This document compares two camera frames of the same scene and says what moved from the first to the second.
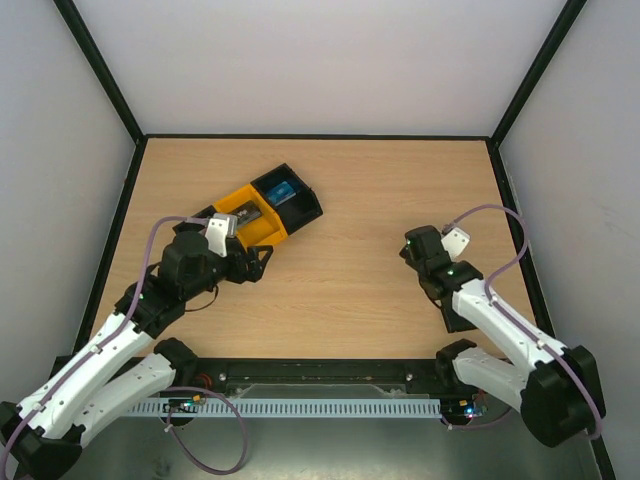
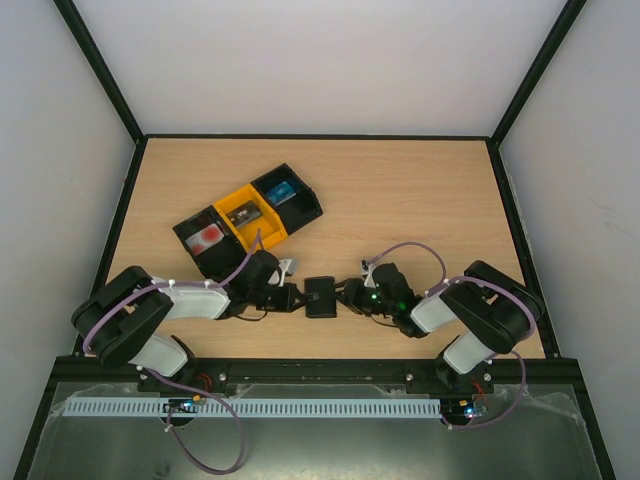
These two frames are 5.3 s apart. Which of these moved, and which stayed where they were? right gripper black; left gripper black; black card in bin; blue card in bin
Moved: left gripper black; right gripper black
Stayed: black card in bin; blue card in bin
